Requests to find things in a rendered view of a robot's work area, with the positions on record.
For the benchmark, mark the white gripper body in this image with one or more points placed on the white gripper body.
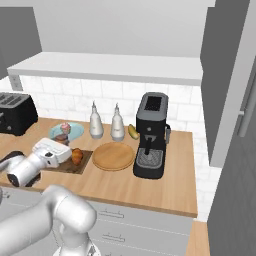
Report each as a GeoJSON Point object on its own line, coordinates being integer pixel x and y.
{"type": "Point", "coordinates": [55, 146]}

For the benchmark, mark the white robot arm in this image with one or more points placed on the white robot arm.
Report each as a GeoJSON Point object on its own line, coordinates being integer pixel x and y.
{"type": "Point", "coordinates": [66, 213]}

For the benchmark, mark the golden brown croissant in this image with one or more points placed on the golden brown croissant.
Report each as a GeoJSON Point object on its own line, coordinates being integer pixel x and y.
{"type": "Point", "coordinates": [77, 156]}

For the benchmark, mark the dark wooden cutting board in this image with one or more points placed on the dark wooden cutting board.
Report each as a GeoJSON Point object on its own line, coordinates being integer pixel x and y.
{"type": "Point", "coordinates": [85, 160]}

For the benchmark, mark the round light wooden board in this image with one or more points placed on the round light wooden board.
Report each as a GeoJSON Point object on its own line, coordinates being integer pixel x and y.
{"type": "Point", "coordinates": [113, 156]}

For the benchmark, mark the grey tall cabinet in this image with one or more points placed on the grey tall cabinet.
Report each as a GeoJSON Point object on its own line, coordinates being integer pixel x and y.
{"type": "Point", "coordinates": [220, 83]}

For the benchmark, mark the dark grey cabinet door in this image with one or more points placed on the dark grey cabinet door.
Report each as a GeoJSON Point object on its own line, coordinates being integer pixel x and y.
{"type": "Point", "coordinates": [236, 200]}

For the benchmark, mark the brown chocolate donut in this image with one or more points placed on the brown chocolate donut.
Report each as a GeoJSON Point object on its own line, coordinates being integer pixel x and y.
{"type": "Point", "coordinates": [62, 138]}

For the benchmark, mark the pink frosted cupcake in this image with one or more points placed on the pink frosted cupcake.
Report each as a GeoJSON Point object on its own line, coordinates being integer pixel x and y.
{"type": "Point", "coordinates": [65, 128]}

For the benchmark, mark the light blue plate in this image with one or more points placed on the light blue plate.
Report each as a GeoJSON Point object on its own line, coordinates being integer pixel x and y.
{"type": "Point", "coordinates": [77, 130]}

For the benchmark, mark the white bottle with spout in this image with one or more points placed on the white bottle with spout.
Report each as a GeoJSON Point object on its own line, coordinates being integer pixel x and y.
{"type": "Point", "coordinates": [96, 123]}
{"type": "Point", "coordinates": [117, 125]}

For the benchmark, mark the black toaster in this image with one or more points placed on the black toaster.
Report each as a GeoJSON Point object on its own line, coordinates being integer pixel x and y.
{"type": "Point", "coordinates": [15, 115]}

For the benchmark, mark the yellow banana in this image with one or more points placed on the yellow banana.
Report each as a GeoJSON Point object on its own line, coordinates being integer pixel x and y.
{"type": "Point", "coordinates": [133, 132]}

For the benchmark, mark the black coffee machine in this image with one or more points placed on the black coffee machine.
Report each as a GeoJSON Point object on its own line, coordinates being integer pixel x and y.
{"type": "Point", "coordinates": [151, 140]}

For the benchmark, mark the grey drawer front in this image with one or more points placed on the grey drawer front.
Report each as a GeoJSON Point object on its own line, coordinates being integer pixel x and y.
{"type": "Point", "coordinates": [150, 220]}
{"type": "Point", "coordinates": [150, 245]}

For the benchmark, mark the grey wall socket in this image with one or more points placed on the grey wall socket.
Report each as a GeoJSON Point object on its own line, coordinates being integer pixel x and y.
{"type": "Point", "coordinates": [16, 82]}

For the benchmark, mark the dark grey wall cabinet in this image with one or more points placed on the dark grey wall cabinet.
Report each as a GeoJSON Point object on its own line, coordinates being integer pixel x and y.
{"type": "Point", "coordinates": [16, 36]}

